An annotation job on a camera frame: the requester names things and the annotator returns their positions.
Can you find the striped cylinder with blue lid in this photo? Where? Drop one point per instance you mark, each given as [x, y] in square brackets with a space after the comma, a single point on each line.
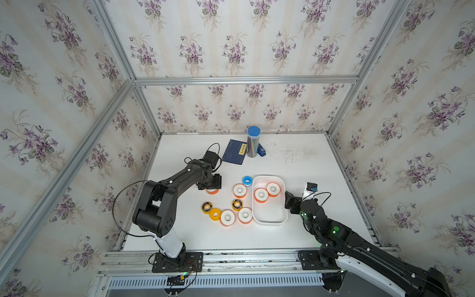
[253, 134]

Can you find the yellow black tape roll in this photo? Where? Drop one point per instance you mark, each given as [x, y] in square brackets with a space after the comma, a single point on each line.
[237, 205]
[207, 207]

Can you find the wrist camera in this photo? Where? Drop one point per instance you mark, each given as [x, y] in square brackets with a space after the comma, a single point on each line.
[310, 191]
[211, 157]

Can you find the small circuit board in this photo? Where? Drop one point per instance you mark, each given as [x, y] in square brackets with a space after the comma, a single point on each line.
[178, 280]

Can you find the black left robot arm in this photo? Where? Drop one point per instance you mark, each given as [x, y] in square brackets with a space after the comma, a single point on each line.
[156, 210]

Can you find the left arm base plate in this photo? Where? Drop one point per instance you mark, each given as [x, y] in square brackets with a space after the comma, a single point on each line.
[185, 262]

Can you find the dark blue book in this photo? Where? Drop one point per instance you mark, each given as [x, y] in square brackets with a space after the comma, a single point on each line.
[235, 152]

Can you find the blue sealing tape roll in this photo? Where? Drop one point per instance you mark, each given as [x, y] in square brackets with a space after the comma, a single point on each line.
[247, 181]

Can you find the yellow black tape roll left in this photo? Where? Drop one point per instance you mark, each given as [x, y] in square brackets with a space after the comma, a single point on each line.
[207, 207]

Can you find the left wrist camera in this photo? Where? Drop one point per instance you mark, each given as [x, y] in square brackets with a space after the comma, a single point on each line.
[211, 157]

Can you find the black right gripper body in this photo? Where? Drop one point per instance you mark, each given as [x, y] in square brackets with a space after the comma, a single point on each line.
[295, 208]

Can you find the white plastic storage box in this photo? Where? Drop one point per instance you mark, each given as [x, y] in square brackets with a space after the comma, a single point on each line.
[272, 212]

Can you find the plain yellow tape roll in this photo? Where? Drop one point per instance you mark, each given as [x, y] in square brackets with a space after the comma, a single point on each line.
[215, 214]

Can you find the aluminium mounting rail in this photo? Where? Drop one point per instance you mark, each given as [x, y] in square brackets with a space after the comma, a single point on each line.
[234, 261]

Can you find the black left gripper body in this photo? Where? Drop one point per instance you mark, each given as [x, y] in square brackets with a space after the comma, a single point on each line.
[213, 183]

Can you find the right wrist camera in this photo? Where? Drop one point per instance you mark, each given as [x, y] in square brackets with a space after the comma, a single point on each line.
[310, 191]

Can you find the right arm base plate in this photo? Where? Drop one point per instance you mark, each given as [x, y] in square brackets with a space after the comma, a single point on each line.
[318, 260]

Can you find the yellow black tape roll right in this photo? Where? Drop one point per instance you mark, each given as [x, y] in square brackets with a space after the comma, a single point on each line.
[237, 205]

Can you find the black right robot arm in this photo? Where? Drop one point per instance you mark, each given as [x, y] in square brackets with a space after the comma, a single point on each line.
[344, 249]

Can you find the orange tape roll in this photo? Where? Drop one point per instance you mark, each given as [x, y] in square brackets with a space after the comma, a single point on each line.
[261, 195]
[273, 189]
[240, 191]
[227, 218]
[245, 215]
[212, 191]

